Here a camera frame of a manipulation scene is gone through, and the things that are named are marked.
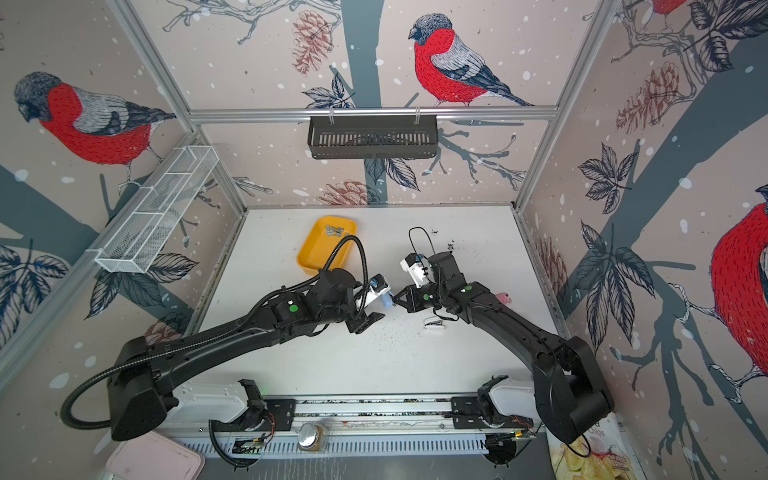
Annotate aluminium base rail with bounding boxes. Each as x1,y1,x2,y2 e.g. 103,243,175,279
159,393,541,460

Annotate silver round knob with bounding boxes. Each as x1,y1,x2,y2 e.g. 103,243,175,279
297,422,325,452

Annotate staple strips in tray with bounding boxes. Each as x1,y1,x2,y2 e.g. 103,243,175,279
325,225,346,237

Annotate black wall basket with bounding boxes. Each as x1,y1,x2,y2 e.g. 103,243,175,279
307,115,439,160

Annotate cassava chips bag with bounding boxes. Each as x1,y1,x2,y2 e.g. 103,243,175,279
547,413,637,479

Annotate blue mini stapler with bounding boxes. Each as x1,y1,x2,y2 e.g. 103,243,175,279
379,292,394,308

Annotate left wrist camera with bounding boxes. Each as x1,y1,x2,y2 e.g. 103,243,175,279
361,274,391,308

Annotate yellow plastic tray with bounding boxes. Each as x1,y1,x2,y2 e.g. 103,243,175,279
297,216,357,276

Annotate pink pig toy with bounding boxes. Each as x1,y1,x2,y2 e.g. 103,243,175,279
496,292,512,304

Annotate white mini stapler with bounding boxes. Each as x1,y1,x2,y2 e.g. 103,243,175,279
423,316,445,332

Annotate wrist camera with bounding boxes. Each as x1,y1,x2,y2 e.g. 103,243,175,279
361,274,391,308
400,253,429,288

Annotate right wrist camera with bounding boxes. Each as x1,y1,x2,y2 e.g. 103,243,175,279
400,253,429,288

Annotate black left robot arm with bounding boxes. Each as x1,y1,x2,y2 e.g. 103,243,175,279
59,263,383,441

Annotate white wire mesh shelf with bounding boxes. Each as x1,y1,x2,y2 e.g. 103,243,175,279
95,145,219,273

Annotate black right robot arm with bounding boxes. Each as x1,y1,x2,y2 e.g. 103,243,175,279
393,251,615,443

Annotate pink lid box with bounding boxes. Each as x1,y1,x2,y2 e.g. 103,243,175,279
106,432,205,480

